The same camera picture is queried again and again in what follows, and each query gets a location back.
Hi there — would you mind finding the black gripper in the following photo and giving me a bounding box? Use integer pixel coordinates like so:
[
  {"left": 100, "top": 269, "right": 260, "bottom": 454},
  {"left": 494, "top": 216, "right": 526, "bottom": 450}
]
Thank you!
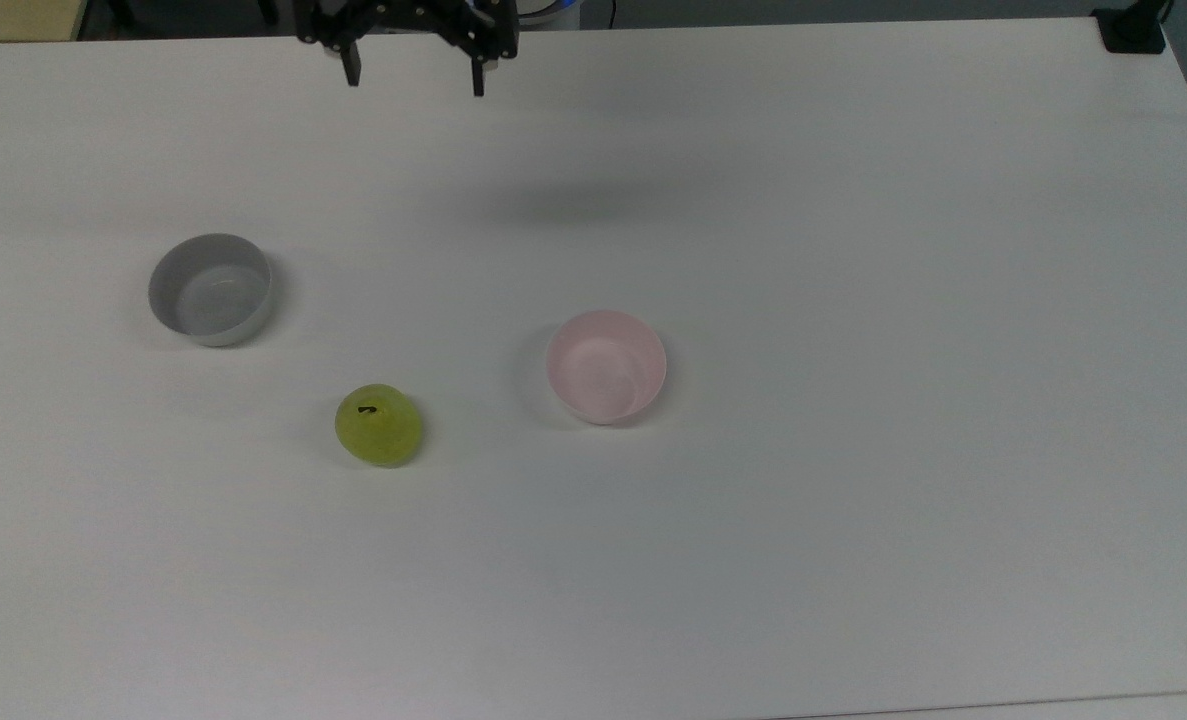
[{"left": 293, "top": 0, "right": 520, "bottom": 99}]

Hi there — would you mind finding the green pear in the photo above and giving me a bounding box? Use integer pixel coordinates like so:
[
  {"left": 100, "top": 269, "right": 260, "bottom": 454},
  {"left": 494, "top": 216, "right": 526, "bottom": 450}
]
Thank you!
[{"left": 334, "top": 383, "right": 425, "bottom": 468}]

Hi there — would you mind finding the grey bowl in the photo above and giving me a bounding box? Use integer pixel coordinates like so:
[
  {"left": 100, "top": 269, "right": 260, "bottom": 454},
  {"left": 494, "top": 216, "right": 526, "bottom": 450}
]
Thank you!
[{"left": 147, "top": 233, "right": 275, "bottom": 349}]

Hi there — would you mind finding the pink bowl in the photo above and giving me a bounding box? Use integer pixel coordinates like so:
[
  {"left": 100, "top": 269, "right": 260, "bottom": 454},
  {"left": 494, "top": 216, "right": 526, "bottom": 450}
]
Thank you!
[{"left": 545, "top": 309, "right": 669, "bottom": 426}]

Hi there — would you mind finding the light wooden board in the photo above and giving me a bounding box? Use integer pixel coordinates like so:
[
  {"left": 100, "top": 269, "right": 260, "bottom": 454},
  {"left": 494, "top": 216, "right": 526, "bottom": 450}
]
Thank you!
[{"left": 0, "top": 0, "right": 90, "bottom": 43}]

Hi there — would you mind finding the black table clamp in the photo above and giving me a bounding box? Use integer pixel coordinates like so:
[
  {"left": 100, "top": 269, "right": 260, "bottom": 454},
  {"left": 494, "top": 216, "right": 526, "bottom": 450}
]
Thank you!
[{"left": 1091, "top": 0, "right": 1176, "bottom": 55}]

